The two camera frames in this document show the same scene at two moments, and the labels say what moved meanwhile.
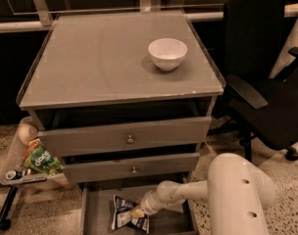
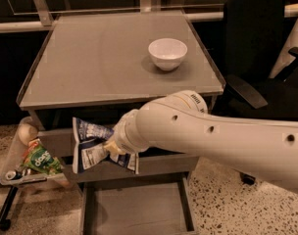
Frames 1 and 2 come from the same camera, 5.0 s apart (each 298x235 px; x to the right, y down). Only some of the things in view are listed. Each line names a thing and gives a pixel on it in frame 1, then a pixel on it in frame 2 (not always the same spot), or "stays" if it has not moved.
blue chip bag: (122, 215) → (89, 147)
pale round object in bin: (26, 132) stays
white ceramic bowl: (167, 53) stays
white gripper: (148, 205) → (122, 135)
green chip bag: (37, 158) stays
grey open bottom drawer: (97, 207) stays
